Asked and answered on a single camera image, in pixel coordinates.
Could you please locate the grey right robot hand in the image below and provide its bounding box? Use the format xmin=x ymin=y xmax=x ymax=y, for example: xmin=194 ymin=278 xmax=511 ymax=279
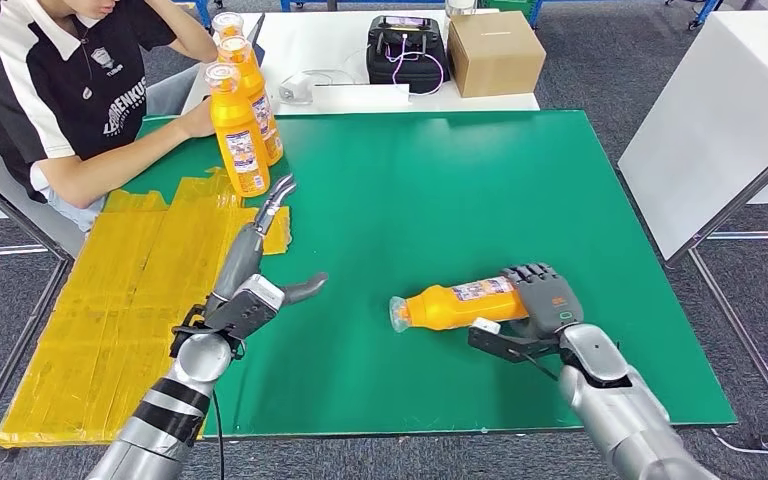
xmin=501 ymin=262 xmax=585 ymax=340

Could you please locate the white power adapter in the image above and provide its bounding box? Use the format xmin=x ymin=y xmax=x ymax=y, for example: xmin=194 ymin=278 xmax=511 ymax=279
xmin=279 ymin=72 xmax=314 ymax=105

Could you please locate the flat white box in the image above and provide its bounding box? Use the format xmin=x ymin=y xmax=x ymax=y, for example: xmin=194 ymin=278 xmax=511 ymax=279
xmin=311 ymin=83 xmax=412 ymax=115

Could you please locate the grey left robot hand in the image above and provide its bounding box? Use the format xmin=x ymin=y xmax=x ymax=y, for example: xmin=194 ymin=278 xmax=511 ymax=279
xmin=203 ymin=173 xmax=330 ymax=321

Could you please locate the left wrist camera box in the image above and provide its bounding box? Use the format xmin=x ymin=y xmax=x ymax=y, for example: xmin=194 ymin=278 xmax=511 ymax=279
xmin=206 ymin=274 xmax=287 ymax=340

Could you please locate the clear plastic bag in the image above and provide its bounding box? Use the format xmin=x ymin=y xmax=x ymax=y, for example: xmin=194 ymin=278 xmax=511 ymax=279
xmin=277 ymin=66 xmax=367 ymax=105

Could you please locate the white purple cable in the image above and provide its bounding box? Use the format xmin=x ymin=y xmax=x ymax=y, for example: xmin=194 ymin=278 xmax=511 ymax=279
xmin=383 ymin=31 xmax=447 ymax=97

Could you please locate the person's right hand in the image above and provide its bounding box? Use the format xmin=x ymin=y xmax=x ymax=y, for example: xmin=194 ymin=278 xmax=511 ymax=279
xmin=177 ymin=95 xmax=217 ymax=140

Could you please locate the person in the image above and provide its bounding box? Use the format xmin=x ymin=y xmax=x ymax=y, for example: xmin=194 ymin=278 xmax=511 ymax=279
xmin=0 ymin=0 xmax=221 ymax=233

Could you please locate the orange detergent bottle clear cap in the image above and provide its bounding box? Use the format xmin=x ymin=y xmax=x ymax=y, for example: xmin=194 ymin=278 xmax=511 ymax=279
xmin=210 ymin=11 xmax=246 ymax=42
xmin=388 ymin=276 xmax=532 ymax=335
xmin=216 ymin=34 xmax=285 ymax=167
xmin=204 ymin=61 xmax=271 ymax=199

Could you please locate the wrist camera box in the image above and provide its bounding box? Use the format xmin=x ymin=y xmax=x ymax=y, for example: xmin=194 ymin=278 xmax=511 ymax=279
xmin=467 ymin=316 xmax=563 ymax=366
xmin=206 ymin=274 xmax=287 ymax=340

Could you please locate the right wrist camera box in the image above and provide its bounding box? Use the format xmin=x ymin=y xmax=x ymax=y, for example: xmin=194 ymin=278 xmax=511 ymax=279
xmin=467 ymin=316 xmax=563 ymax=366

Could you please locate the yellow taped plastic sheet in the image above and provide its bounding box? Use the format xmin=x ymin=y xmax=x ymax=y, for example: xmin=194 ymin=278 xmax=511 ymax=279
xmin=0 ymin=166 xmax=293 ymax=448

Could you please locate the black remote controller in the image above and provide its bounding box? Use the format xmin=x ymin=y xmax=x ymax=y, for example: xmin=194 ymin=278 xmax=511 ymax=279
xmin=365 ymin=14 xmax=452 ymax=95

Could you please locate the white floor cable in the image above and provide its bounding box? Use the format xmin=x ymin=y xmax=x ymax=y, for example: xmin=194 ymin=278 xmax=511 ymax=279
xmin=711 ymin=370 xmax=768 ymax=457

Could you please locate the tablet in dark blue case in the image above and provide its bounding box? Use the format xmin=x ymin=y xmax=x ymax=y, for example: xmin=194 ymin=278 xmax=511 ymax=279
xmin=246 ymin=13 xmax=267 ymax=69

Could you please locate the white desk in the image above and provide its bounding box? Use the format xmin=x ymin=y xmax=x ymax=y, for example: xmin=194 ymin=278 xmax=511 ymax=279
xmin=181 ymin=9 xmax=542 ymax=118

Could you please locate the brown cardboard box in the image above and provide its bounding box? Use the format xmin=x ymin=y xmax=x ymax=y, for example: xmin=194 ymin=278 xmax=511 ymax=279
xmin=446 ymin=9 xmax=548 ymax=99

